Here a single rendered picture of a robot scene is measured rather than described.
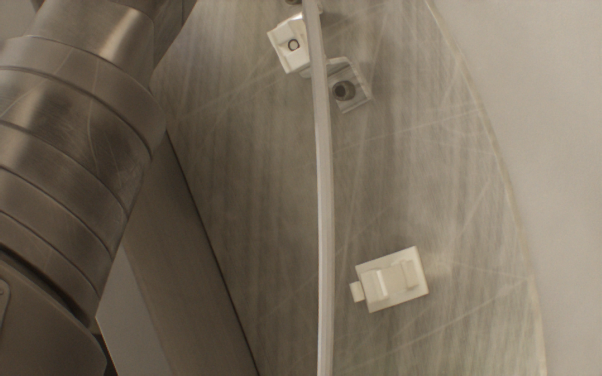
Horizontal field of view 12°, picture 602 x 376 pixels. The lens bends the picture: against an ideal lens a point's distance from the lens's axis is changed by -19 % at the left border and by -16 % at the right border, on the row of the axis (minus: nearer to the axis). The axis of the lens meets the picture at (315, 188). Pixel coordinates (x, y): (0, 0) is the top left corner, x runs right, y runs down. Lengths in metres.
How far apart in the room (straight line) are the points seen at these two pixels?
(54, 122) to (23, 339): 0.07
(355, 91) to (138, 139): 0.10
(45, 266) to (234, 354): 0.15
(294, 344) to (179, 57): 0.10
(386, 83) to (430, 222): 0.04
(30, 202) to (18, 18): 0.14
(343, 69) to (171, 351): 0.10
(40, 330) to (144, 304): 0.12
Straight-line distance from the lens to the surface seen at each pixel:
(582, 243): 0.99
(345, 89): 1.02
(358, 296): 1.02
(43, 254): 0.91
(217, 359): 1.04
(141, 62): 0.95
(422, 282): 1.02
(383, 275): 1.00
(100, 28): 0.94
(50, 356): 0.90
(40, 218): 0.92
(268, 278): 1.05
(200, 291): 1.04
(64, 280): 0.92
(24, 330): 0.90
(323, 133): 0.99
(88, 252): 0.93
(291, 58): 1.01
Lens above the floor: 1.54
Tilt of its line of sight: 10 degrees down
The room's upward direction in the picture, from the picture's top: 3 degrees clockwise
